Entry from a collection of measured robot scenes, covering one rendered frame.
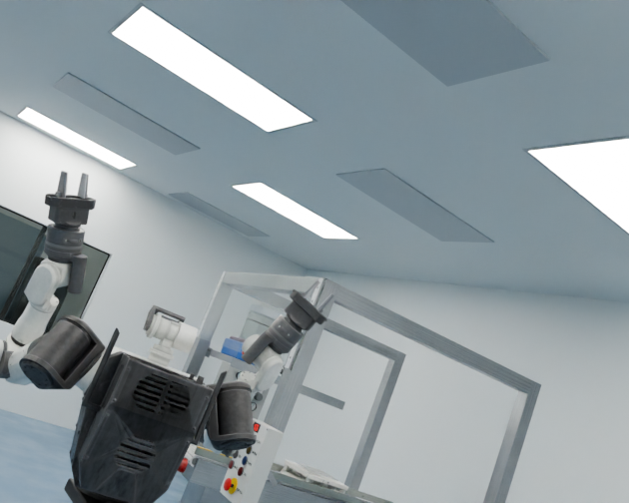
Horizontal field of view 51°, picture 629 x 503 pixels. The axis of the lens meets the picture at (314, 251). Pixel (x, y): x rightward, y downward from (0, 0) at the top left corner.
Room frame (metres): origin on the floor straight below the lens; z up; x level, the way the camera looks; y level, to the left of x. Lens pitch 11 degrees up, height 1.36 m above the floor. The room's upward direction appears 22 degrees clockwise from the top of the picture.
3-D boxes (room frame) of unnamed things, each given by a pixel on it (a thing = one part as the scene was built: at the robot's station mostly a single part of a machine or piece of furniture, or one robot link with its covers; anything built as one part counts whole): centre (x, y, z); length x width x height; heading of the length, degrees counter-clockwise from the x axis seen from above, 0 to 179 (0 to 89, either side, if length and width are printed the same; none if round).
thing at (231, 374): (3.01, 0.08, 1.25); 0.22 x 0.11 x 0.20; 116
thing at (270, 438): (2.27, -0.06, 1.08); 0.17 x 0.06 x 0.26; 26
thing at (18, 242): (7.47, 2.80, 1.43); 1.38 x 0.01 x 1.16; 121
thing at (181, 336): (1.66, 0.25, 1.36); 0.10 x 0.07 x 0.09; 110
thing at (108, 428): (1.60, 0.24, 1.16); 0.34 x 0.30 x 0.36; 110
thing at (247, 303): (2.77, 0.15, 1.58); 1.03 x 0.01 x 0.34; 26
